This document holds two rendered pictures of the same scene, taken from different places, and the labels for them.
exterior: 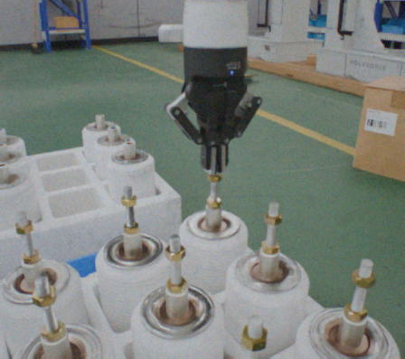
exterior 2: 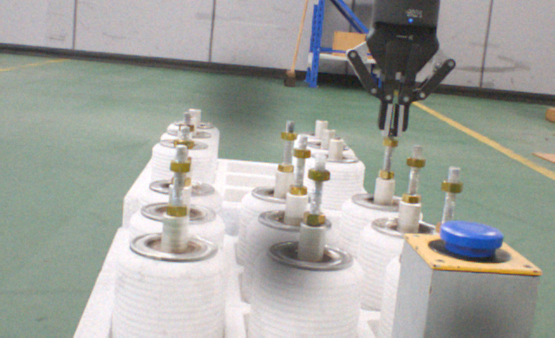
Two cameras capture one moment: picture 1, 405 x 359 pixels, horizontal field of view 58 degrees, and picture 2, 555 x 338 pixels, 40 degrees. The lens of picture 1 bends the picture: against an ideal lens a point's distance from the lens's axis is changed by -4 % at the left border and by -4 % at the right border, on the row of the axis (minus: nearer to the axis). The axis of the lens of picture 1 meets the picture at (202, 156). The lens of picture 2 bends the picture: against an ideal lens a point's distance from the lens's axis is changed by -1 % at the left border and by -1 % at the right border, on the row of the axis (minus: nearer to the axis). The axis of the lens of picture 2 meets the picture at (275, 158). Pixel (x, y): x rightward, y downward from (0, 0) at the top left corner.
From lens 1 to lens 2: 0.51 m
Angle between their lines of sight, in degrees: 27
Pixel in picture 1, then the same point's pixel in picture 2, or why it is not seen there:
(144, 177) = (344, 183)
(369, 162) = not seen: outside the picture
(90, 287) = (233, 241)
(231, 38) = not seen: outside the picture
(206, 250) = (360, 217)
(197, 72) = (378, 17)
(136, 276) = (274, 207)
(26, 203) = (199, 174)
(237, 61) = (418, 10)
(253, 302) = (374, 241)
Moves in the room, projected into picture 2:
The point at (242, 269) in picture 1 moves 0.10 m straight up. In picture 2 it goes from (381, 222) to (392, 128)
